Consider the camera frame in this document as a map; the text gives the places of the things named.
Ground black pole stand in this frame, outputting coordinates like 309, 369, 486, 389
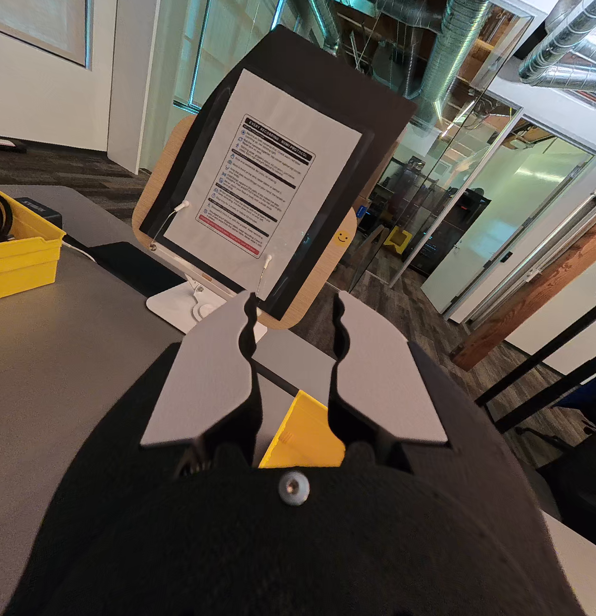
473, 298, 596, 434

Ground black power adapter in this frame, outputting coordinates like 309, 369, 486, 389
14, 196, 63, 231

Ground printed instruction sheet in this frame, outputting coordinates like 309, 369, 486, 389
163, 68, 363, 301

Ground glass door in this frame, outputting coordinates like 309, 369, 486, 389
420, 130, 596, 321

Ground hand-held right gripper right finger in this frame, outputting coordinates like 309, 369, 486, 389
328, 290, 449, 470

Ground black cabinet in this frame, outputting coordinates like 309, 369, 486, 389
408, 188, 491, 277

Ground black board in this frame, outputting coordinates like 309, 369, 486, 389
139, 24, 419, 321

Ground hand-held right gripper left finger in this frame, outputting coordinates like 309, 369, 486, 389
140, 290, 263, 466

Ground white stand base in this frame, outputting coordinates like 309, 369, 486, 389
145, 243, 269, 343

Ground wooden stand board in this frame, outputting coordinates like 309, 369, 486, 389
132, 115, 358, 331

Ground white cable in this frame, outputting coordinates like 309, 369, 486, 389
62, 241, 97, 263

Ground yellow plastic bin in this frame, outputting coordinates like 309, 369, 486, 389
258, 390, 348, 469
0, 185, 67, 301

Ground silver ventilation duct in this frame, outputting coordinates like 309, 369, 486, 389
413, 0, 491, 121
519, 0, 596, 90

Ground brown wooden beam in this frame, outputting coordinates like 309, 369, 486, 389
452, 226, 596, 371

